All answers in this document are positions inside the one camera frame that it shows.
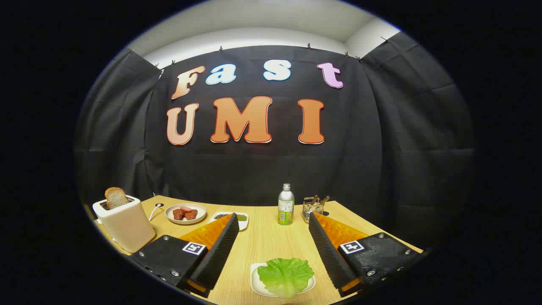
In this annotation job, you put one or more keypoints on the white toaster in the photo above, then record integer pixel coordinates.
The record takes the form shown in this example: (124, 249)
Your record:
(127, 228)

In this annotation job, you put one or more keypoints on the black backdrop cloth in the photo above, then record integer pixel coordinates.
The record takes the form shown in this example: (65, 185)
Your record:
(254, 169)

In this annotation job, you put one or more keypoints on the round white plate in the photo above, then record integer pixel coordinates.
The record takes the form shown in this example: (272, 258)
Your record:
(201, 216)

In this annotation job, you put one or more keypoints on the toasted bread slice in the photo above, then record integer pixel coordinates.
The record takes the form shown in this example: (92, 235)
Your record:
(115, 198)

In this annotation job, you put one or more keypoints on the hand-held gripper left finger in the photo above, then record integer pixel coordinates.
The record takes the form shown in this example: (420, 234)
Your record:
(220, 250)

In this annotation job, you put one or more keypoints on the green lettuce leaf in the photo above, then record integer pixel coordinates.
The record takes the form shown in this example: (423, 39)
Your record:
(286, 275)

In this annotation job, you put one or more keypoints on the white divided dish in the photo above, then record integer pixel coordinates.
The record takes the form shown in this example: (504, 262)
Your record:
(244, 225)

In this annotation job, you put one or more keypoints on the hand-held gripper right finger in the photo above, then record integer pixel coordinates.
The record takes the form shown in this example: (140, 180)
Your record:
(328, 250)

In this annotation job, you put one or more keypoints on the silver bottle with green label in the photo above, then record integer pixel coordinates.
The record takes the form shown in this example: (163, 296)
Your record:
(286, 207)

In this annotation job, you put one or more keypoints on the small white square plate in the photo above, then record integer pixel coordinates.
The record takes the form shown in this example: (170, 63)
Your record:
(255, 284)

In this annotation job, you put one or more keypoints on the brown meat piece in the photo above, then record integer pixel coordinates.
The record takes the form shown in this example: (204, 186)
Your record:
(191, 214)
(178, 214)

